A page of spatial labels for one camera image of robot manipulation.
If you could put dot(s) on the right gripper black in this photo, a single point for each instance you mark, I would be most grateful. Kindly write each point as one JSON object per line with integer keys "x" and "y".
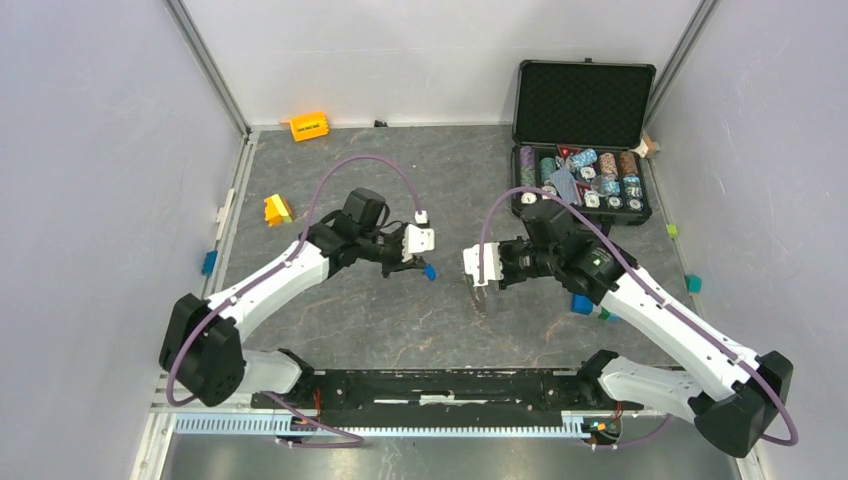
{"x": 508, "y": 278}

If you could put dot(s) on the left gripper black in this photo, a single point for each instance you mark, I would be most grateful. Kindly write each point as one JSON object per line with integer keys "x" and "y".
{"x": 416, "y": 262}

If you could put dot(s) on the key with blue tag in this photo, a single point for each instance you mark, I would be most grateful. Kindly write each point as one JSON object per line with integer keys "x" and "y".
{"x": 430, "y": 272}

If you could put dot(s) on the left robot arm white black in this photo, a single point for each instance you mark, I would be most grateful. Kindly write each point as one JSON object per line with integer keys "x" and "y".
{"x": 203, "y": 347}

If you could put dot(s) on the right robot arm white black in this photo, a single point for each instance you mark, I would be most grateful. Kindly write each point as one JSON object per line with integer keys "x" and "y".
{"x": 733, "y": 395}

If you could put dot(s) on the blue green white brick stack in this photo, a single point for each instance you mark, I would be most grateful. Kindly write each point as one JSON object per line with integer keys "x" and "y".
{"x": 582, "y": 305}

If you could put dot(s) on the playing card deck blue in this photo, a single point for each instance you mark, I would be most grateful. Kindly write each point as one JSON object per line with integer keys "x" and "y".
{"x": 565, "y": 184}

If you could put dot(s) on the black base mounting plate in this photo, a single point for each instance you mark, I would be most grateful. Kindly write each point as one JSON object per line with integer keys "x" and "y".
{"x": 420, "y": 398}

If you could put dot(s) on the black poker chip case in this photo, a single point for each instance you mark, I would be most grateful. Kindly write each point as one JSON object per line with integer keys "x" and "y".
{"x": 586, "y": 117}

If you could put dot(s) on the yellow orange brick stack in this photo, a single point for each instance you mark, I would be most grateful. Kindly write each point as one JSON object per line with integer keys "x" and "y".
{"x": 277, "y": 211}

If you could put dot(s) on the wooden block behind case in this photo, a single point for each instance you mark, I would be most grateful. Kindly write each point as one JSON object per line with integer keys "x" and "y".
{"x": 648, "y": 147}

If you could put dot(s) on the orange toothed block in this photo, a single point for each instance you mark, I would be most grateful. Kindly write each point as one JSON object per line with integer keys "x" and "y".
{"x": 309, "y": 126}

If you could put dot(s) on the teal cube right edge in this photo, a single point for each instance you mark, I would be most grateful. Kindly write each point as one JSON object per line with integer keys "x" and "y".
{"x": 693, "y": 283}

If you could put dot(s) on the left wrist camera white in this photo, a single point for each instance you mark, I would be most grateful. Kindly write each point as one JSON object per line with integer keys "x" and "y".
{"x": 418, "y": 236}

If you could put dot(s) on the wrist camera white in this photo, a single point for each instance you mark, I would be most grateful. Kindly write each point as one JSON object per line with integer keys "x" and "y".
{"x": 483, "y": 264}
{"x": 418, "y": 236}

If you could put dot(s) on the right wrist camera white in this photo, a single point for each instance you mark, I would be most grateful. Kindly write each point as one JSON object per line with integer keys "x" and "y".
{"x": 483, "y": 264}

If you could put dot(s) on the blue cube left rail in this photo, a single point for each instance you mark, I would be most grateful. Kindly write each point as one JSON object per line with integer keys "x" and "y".
{"x": 209, "y": 262}

